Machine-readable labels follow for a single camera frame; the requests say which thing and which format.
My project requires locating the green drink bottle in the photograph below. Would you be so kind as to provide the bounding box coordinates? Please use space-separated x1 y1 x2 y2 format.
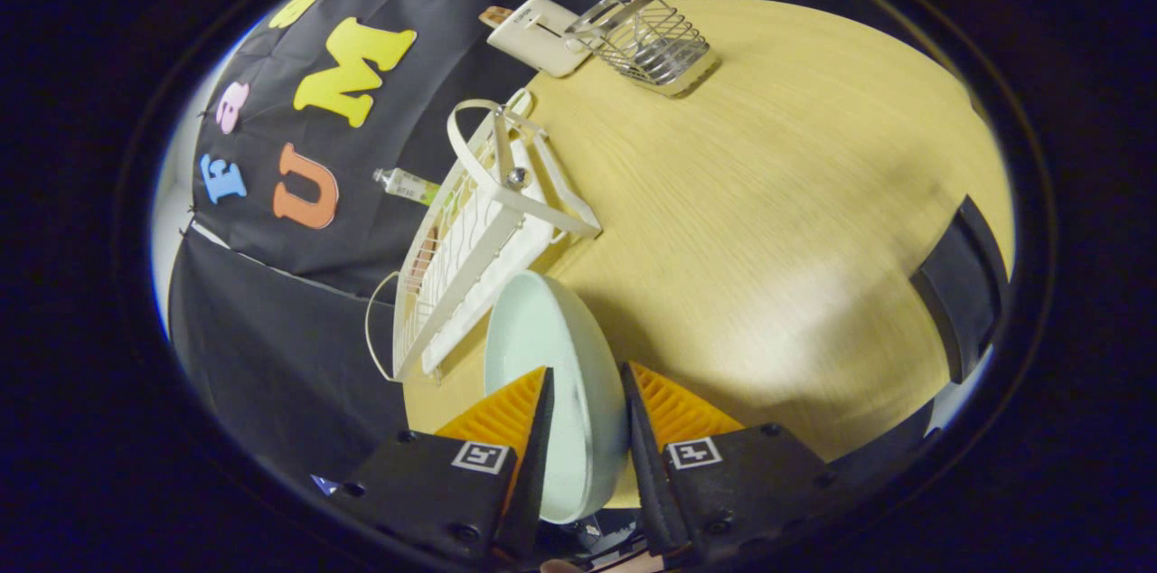
373 167 444 207

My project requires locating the cream toaster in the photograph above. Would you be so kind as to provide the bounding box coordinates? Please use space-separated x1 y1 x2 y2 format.
486 0 593 79

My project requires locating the black chair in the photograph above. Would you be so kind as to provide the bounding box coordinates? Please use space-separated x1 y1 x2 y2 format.
908 196 1011 384

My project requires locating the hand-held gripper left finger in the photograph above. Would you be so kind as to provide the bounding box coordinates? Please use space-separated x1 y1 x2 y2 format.
330 365 555 567

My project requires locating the white wire dish rack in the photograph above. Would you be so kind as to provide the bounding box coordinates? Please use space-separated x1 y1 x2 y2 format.
364 88 603 382

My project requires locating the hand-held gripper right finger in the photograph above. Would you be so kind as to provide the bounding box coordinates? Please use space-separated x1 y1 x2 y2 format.
620 362 846 560

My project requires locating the metal wire basket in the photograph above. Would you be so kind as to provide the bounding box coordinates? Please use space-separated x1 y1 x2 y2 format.
565 0 721 99

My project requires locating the pale green plate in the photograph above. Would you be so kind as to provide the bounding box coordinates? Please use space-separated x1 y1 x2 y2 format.
484 270 631 525

